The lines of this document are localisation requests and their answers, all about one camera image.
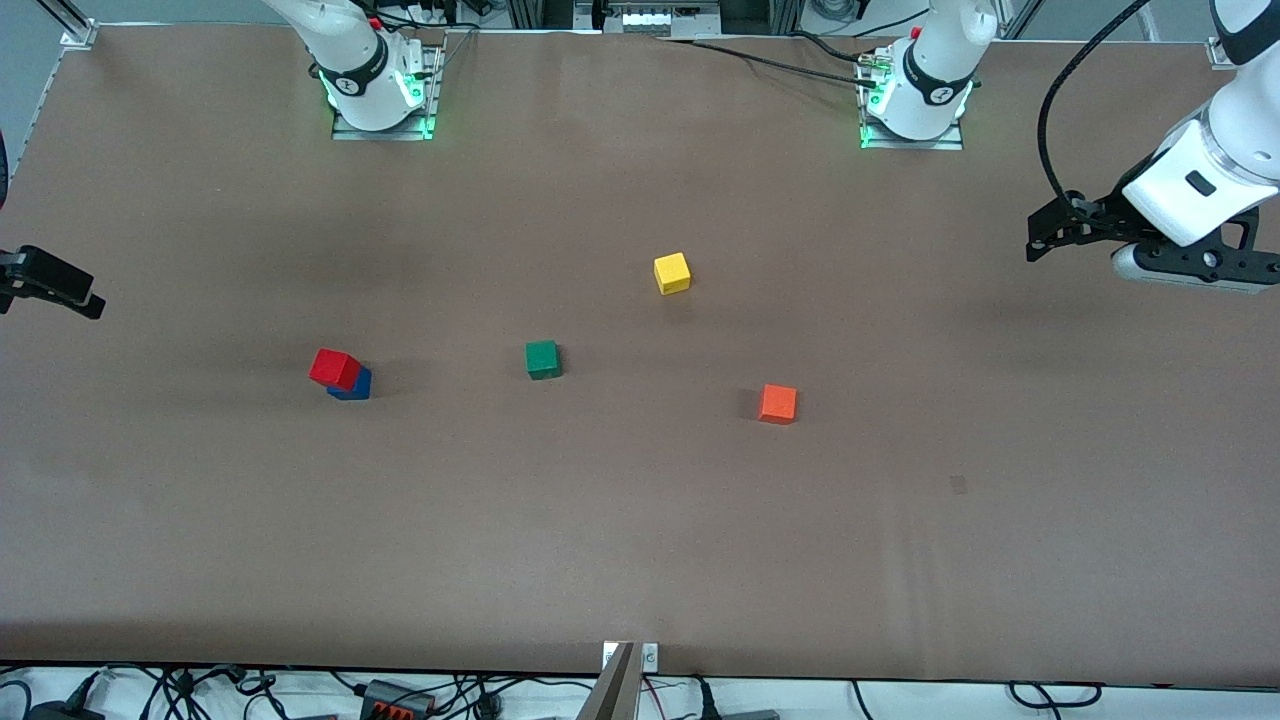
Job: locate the black power strip orange switches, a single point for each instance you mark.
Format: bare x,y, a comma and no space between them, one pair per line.
395,700

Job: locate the yellow wooden cube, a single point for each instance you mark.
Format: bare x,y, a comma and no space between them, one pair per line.
672,273

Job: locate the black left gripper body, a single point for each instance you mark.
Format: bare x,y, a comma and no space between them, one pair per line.
1098,219

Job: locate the black plug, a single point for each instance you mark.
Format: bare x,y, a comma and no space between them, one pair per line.
705,705

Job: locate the orange wooden cube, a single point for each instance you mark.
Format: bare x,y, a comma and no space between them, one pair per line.
778,404

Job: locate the green wooden cube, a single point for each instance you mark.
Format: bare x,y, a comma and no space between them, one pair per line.
543,360

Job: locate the red wooden cube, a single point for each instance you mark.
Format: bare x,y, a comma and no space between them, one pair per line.
335,368

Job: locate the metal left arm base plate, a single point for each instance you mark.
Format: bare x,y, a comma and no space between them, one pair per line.
915,145

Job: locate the white post mounting bracket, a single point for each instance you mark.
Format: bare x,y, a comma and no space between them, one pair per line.
650,656

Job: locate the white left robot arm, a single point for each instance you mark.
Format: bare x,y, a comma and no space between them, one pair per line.
1160,200

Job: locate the grey metal camera post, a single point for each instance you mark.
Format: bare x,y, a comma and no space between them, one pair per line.
615,690

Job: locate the aluminium diagonal strut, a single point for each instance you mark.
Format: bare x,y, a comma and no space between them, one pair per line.
65,12

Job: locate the grey device white connectors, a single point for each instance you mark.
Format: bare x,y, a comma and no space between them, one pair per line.
650,20

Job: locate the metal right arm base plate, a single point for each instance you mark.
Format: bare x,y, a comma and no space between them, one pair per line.
380,134

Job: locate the black power adapter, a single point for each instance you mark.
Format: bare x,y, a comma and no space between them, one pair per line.
60,712

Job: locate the blue wooden cube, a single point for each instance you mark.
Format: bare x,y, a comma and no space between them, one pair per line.
360,388

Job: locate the metal table corner bracket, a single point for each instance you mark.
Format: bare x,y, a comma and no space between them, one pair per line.
78,36
1220,55

